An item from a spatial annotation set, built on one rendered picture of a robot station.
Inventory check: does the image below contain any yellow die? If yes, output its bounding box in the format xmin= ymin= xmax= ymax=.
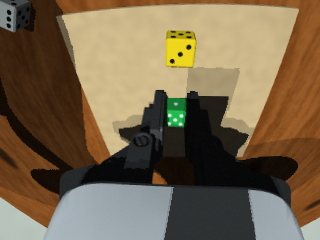
xmin=165 ymin=30 xmax=197 ymax=67

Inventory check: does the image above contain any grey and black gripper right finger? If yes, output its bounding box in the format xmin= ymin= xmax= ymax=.
xmin=184 ymin=92 xmax=291 ymax=207

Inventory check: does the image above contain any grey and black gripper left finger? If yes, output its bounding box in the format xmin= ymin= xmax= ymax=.
xmin=59 ymin=90 xmax=165 ymax=202

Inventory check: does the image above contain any beige mat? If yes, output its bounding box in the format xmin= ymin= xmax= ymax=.
xmin=56 ymin=3 xmax=299 ymax=157

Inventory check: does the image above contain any green die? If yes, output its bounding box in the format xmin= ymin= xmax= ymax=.
xmin=164 ymin=98 xmax=187 ymax=127

